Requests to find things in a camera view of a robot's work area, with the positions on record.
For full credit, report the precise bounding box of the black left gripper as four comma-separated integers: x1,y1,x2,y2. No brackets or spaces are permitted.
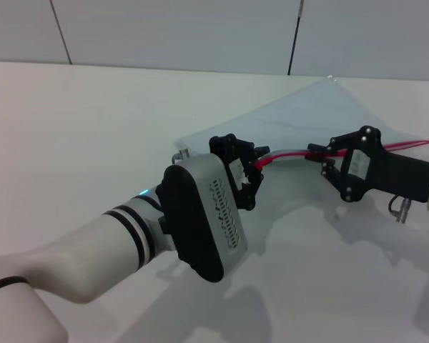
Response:
209,134,271,212

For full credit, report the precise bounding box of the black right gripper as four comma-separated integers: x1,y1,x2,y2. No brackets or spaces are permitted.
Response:
305,125,429,206

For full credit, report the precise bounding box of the clear document bag red zipper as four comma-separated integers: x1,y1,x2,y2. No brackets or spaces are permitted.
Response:
173,74,429,173

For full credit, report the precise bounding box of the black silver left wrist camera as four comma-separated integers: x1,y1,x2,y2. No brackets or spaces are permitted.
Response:
155,153,250,284

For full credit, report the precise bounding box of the silver right arm cable plug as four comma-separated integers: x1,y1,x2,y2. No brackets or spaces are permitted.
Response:
388,195,413,225

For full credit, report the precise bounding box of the black vertical wall strip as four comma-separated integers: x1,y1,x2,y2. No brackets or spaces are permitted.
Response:
287,0,305,76

